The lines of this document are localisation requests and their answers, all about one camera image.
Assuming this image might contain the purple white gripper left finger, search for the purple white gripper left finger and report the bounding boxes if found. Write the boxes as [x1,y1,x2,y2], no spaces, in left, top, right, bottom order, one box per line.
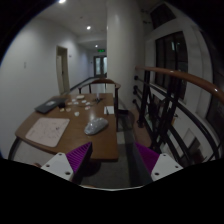
[41,142,92,181]

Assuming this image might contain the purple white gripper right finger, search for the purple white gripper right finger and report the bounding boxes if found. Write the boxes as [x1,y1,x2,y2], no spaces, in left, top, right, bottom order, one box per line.
[136,143,182,181]

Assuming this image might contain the white patterned mouse pad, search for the white patterned mouse pad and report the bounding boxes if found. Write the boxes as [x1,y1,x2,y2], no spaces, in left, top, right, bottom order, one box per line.
[25,118,70,147]

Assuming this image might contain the white small object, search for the white small object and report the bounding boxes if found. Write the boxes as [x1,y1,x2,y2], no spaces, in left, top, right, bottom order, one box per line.
[74,112,80,117]

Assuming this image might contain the small black box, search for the small black box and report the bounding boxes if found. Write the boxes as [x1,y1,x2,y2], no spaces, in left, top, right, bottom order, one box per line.
[58,102,65,109]

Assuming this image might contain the dark closed laptop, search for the dark closed laptop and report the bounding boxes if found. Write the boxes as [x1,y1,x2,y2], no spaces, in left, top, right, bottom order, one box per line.
[35,98,66,114]

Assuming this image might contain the white notepad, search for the white notepad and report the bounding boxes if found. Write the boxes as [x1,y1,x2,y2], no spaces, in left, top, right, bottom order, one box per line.
[104,106,114,115]

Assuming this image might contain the wooden chair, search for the wooden chair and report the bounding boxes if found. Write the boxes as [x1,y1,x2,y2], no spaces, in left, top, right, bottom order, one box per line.
[76,78,120,132]

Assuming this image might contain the wooden stair handrail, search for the wooden stair handrail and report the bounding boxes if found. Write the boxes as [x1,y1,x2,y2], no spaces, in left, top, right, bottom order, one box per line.
[135,66,224,105]

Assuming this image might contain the white door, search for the white door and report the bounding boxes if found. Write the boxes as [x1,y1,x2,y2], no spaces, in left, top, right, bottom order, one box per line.
[56,46,70,95]

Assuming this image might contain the glass double door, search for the glass double door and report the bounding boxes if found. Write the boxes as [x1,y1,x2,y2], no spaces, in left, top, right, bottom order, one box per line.
[94,56,107,77]

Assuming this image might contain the dark window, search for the dark window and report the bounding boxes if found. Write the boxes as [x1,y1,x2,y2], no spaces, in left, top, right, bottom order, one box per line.
[155,31,188,99]

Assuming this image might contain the green exit sign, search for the green exit sign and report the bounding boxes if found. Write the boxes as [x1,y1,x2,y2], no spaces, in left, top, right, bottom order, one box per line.
[98,49,106,53]

